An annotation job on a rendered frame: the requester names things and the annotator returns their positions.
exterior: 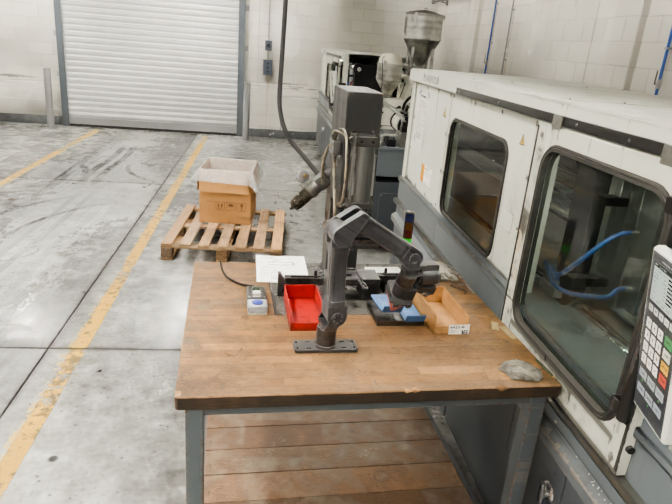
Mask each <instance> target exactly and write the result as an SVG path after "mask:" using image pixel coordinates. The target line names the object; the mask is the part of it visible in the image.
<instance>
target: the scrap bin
mask: <svg viewBox="0 0 672 504"><path fill-rule="evenodd" d="M283 299H284V304H285V309H286V314H287V319H288V323H289V328H290V331H316V329H317V324H318V323H319V321H318V316H319V314H320V313H321V312H322V309H321V308H322V299H321V296H320V293H319V290H318V288H317V285H296V284H284V298H283Z"/></svg>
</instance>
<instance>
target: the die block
mask: <svg viewBox="0 0 672 504"><path fill-rule="evenodd" d="M324 277H325V281H324V284H323V292H324V295H325V292H326V282H327V278H326V276H325V273H324ZM364 283H366V285H367V286H368V290H367V291H364V290H362V289H361V287H360V285H359V283H358V282H346V286H357V291H358V293H359V295H360V297H361V299H362V300H373V299H372V297H371V295H375V294H379V290H380V282H364Z"/></svg>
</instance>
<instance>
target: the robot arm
mask: <svg viewBox="0 0 672 504"><path fill-rule="evenodd" d="M325 232H326V238H325V240H326V241H327V242H328V243H327V251H328V265H327V282H326V292H325V295H324V299H322V308H321V309H322V312H321V313H320V314H319V316H318V321H319V323H318V324H317V329H316V339H305V340H293V348H294V352H295V353H297V354H304V353H356V352H358V347H357V345H356V342H355V340H354V339H336V331H337V328H338V327H339V326H341V325H343V324H344V323H345V321H346V319H347V308H348V307H347V305H346V296H345V287H346V272H347V260H348V255H349V250H350V247H352V242H353V241H354V239H355V238H356V236H357V235H358V234H359V233H361V234H362V235H364V236H366V237H368V238H369V239H371V240H372V241H374V242H375V243H377V244H378V245H380V246H381V247H383V248H384V249H386V250H387V251H389V252H390V253H392V254H393V255H395V256H396V257H397V258H398V259H399V262H400V263H401V264H402V265H403V267H402V268H401V270H400V272H399V275H398V277H397V279H396V280H388V282H387V285H386V289H387V297H388V302H389V306H390V311H394V310H396V309H398V308H399V307H401V306H404V307H405V308H411V307H412V305H413V303H412V300H413V299H414V297H415V295H416V293H417V292H418V293H419V294H421V295H423V296H424V297H427V296H429V295H433V294H434V292H435V290H436V289H437V288H436V285H435V284H438V283H439V280H440V272H439V268H440V266H439V265H438V264H437V263H436V262H435V261H423V254H422V252H421V251H419V250H418V249H417V248H416V247H414V246H413V245H412V244H411V243H409V242H408V241H406V240H405V239H403V238H401V237H400V236H398V235H396V234H395V233H393V232H392V231H390V230H389V229H387V228H386V227H385V226H383V225H382V224H380V223H379V222H377V221H376V220H374V219H373V218H371V217H370V216H369V215H368V214H366V213H365V212H363V210H362V209H361V208H359V207H358V206H356V205H353V206H351V207H349V208H348V209H346V210H344V211H343V212H341V213H339V214H338V215H336V216H334V217H333V218H331V219H330V220H328V221H327V223H326V225H325ZM393 307H394V308H393Z"/></svg>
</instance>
